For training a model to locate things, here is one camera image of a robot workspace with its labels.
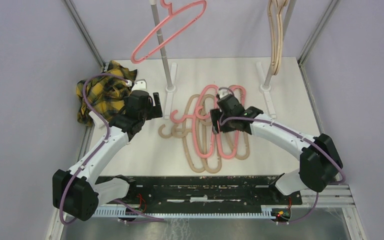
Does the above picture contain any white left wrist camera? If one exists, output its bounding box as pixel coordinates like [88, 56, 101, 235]
[126, 79, 148, 92]

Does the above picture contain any left white rack foot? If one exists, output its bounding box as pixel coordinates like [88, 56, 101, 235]
[163, 62, 178, 120]

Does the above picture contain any right grey rack pole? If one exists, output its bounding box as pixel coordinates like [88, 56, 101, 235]
[267, 0, 297, 77]

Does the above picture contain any white rack foot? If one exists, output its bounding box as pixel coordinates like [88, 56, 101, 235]
[163, 62, 178, 120]
[255, 61, 277, 119]

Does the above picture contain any left grey rack pole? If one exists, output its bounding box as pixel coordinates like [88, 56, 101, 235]
[149, 0, 175, 92]

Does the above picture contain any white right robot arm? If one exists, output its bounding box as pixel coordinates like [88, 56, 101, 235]
[210, 93, 346, 204]

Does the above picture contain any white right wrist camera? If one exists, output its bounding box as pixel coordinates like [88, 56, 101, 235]
[216, 87, 234, 102]

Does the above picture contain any pink hanger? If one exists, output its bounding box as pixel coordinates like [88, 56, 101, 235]
[194, 84, 248, 160]
[169, 84, 219, 158]
[130, 0, 208, 65]

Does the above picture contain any beige hanger hung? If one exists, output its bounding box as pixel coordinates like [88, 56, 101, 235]
[266, 0, 291, 75]
[271, 0, 291, 75]

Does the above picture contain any right white rack foot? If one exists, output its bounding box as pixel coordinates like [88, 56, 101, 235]
[255, 61, 277, 119]

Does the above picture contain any white slotted cable duct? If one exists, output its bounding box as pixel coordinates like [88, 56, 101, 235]
[92, 205, 275, 220]

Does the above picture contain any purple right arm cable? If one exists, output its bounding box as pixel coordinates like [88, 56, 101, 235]
[217, 86, 347, 225]

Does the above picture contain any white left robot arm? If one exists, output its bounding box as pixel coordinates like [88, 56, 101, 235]
[52, 90, 163, 221]

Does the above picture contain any grey rack pole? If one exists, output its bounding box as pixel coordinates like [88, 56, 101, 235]
[149, 0, 175, 92]
[267, 0, 297, 77]

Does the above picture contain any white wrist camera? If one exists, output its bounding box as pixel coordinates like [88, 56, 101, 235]
[216, 87, 234, 102]
[126, 79, 148, 92]

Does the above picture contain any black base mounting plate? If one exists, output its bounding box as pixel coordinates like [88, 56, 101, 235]
[121, 175, 303, 214]

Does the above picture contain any beige hanger bottom large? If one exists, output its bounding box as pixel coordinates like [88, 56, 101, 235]
[198, 96, 223, 174]

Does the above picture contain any yellow plaid shirt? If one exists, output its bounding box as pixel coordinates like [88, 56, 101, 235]
[76, 60, 138, 127]

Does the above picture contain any beige hanger with left hook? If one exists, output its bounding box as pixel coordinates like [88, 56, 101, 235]
[158, 94, 223, 174]

